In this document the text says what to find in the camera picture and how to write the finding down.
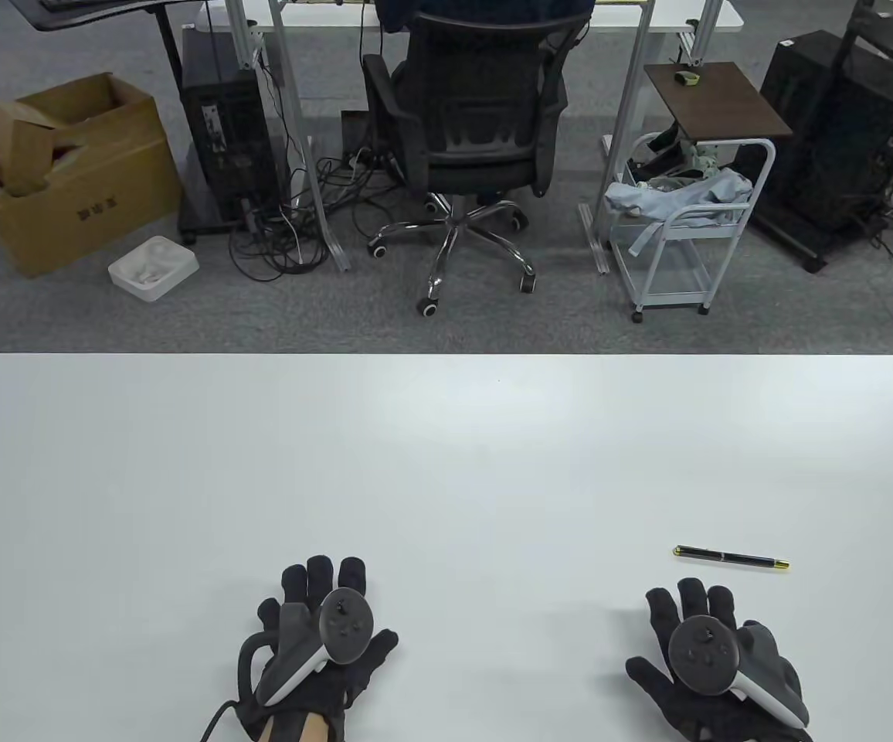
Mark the person's left hand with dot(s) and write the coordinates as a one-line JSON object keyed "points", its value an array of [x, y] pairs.
{"points": [[321, 573]]}

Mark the person's right hand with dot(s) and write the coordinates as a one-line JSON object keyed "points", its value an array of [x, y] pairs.
{"points": [[692, 599]]}

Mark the black gold fountain pen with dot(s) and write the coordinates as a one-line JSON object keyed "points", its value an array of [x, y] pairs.
{"points": [[755, 561]]}

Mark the person's left forearm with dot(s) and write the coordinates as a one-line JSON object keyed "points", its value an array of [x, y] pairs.
{"points": [[292, 730]]}

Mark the grey right hand controller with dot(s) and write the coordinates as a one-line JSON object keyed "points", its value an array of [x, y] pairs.
{"points": [[700, 653]]}

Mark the grey hand controller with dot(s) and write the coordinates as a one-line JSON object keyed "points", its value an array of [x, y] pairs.
{"points": [[700, 653], [344, 626]]}

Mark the grey left hand controller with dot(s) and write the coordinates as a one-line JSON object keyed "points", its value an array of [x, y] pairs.
{"points": [[344, 626]]}

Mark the white metal cart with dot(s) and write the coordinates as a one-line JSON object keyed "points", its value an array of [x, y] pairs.
{"points": [[655, 263]]}

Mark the white plastic tray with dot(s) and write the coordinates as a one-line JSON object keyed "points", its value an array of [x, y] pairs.
{"points": [[154, 269]]}

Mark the grey-blue cloth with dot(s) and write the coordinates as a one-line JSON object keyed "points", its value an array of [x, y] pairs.
{"points": [[686, 202]]}

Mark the brown cardboard box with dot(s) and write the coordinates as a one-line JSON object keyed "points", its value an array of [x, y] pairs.
{"points": [[91, 216]]}

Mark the large black computer tower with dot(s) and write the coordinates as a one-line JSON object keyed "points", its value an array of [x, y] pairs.
{"points": [[825, 131]]}

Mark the brown side table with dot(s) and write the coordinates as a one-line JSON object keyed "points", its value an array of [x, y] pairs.
{"points": [[724, 100]]}

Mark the black mesh office chair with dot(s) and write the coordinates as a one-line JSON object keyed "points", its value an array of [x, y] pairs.
{"points": [[477, 93]]}

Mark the small yellow-green object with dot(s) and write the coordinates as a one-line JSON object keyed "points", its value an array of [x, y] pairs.
{"points": [[687, 77]]}

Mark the white desk with aluminium frame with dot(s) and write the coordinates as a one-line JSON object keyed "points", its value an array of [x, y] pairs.
{"points": [[717, 14]]}

